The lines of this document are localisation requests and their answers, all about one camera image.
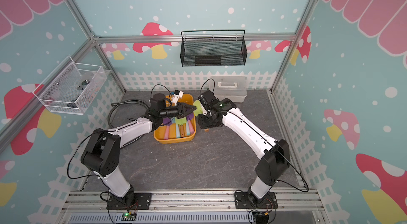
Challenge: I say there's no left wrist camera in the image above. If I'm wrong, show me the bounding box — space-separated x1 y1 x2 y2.
171 90 184 104

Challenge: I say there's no white plastic storage case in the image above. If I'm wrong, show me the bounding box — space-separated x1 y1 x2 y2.
208 75 248 103

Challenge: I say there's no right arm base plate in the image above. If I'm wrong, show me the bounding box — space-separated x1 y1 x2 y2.
234 190 278 210

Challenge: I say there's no green circuit board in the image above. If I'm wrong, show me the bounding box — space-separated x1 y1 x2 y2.
121 212 137 221

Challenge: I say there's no black wire mesh basket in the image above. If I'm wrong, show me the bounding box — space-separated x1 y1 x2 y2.
180 29 248 67

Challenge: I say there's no white wire mesh basket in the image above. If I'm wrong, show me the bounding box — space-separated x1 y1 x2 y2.
32 56 109 115

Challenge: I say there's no aluminium front rail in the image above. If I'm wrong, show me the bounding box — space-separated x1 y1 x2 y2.
61 188 324 213

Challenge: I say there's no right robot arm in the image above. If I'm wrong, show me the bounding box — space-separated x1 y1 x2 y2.
198 90 290 207

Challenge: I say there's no light blue shovel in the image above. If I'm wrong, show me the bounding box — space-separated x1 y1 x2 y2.
184 123 191 136
176 124 181 138

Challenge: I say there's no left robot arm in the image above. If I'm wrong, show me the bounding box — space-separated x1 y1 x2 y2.
81 93 197 208

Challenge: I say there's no green shovel wooden handle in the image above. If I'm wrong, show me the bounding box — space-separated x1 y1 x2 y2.
193 100 209 131
176 118 187 137

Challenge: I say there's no black looped cable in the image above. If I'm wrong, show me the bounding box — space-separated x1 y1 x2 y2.
107 98 152 129

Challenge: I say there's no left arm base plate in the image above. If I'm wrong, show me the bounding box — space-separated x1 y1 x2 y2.
107 192 152 211

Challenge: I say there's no yellow plastic tray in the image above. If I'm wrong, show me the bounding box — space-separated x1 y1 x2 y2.
153 113 197 144

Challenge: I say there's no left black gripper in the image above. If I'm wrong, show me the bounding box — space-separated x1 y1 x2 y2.
160 102 197 119

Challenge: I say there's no purple shovel pink handle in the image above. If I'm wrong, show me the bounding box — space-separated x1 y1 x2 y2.
163 124 176 140
186 113 195 135

